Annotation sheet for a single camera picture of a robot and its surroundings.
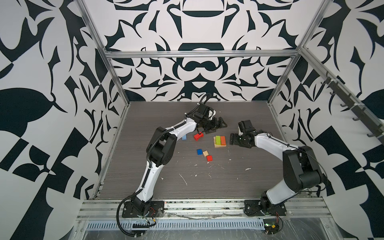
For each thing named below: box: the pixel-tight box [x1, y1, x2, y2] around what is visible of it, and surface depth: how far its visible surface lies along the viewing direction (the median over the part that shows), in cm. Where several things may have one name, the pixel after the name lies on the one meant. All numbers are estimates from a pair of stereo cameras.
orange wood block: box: [220, 135, 227, 146], surface depth 98 cm
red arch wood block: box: [193, 132, 204, 141], surface depth 101 cm
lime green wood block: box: [215, 135, 221, 145], surface depth 98 cm
